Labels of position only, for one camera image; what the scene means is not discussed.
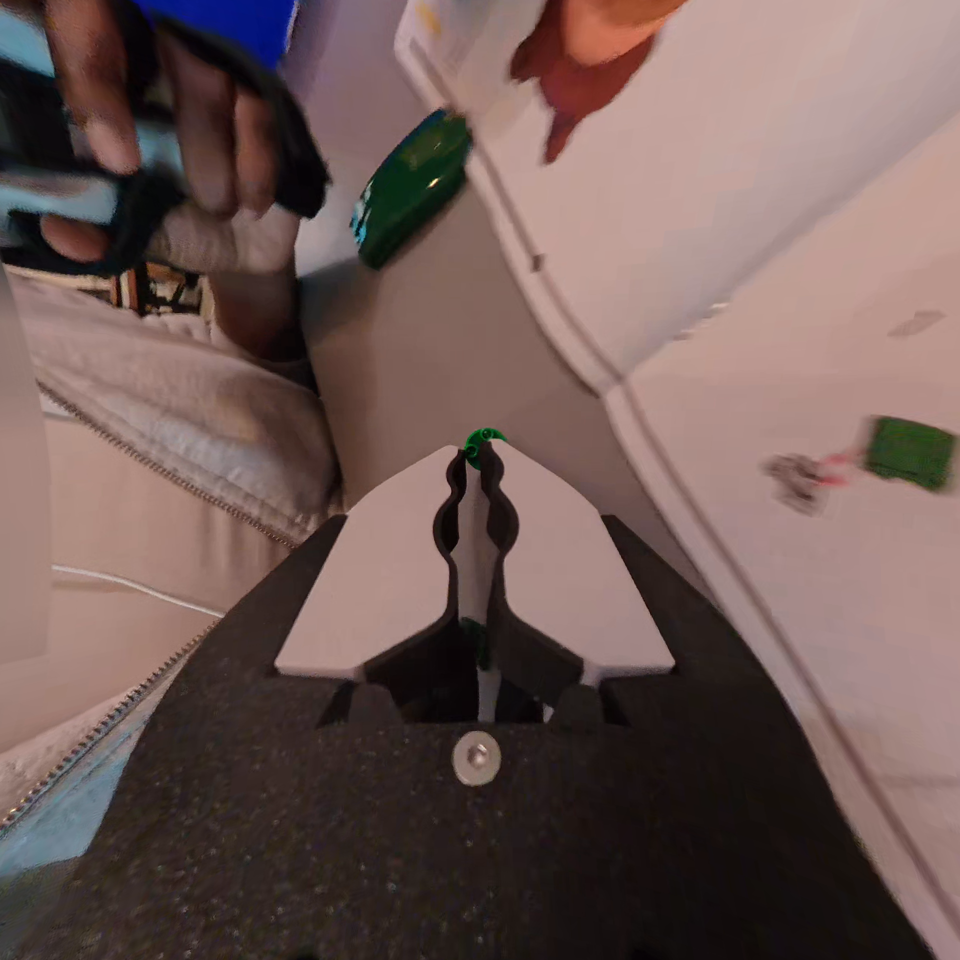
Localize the white instruction booklet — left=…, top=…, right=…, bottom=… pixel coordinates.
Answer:
left=393, top=0, right=960, bottom=960

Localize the white cord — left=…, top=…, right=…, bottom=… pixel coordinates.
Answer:
left=52, top=564, right=222, bottom=620

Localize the small green round piece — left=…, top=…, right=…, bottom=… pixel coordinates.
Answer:
left=463, top=427, right=510, bottom=470

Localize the person in grey hoodie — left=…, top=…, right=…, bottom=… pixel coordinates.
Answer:
left=0, top=262, right=346, bottom=909

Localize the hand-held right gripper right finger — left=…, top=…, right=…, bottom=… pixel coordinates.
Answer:
left=480, top=441, right=676, bottom=706

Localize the beige shirt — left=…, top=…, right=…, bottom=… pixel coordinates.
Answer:
left=0, top=416, right=301, bottom=759

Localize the person's left forearm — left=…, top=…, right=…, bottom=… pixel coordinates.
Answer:
left=208, top=266, right=324, bottom=391

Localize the dark green leaf piece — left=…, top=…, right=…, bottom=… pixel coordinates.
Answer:
left=348, top=107, right=475, bottom=270

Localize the blue bin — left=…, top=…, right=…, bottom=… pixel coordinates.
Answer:
left=133, top=0, right=301, bottom=72

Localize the person's left hand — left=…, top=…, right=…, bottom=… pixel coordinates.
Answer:
left=41, top=0, right=279, bottom=220

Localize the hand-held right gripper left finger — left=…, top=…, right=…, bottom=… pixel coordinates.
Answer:
left=274, top=444, right=481, bottom=706

